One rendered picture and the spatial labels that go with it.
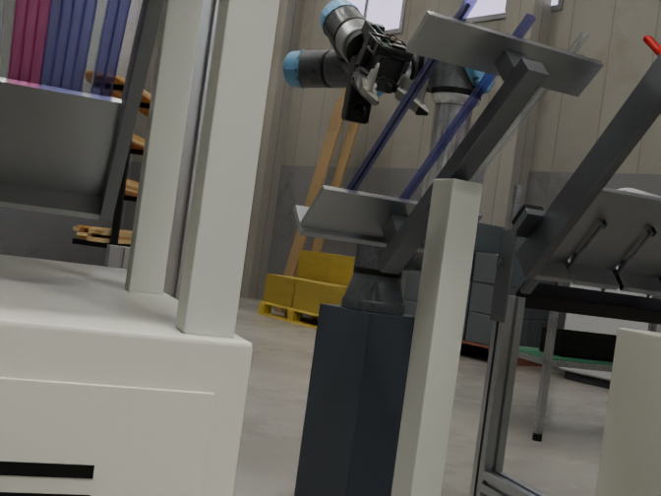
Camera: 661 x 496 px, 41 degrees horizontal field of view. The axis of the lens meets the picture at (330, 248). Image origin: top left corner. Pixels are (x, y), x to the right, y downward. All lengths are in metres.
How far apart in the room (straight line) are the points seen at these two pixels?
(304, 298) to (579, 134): 2.72
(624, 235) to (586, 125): 5.96
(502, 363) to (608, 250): 0.30
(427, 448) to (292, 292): 6.41
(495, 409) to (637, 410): 0.35
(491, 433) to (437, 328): 0.30
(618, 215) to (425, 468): 0.58
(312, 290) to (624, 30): 3.36
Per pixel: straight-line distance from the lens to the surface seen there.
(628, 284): 1.79
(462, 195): 1.44
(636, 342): 1.39
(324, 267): 8.08
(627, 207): 1.66
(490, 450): 1.66
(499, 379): 1.64
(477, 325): 6.81
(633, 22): 7.68
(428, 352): 1.43
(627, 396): 1.41
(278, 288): 8.02
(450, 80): 2.02
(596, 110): 7.64
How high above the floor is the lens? 0.68
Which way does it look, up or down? level
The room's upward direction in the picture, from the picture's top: 8 degrees clockwise
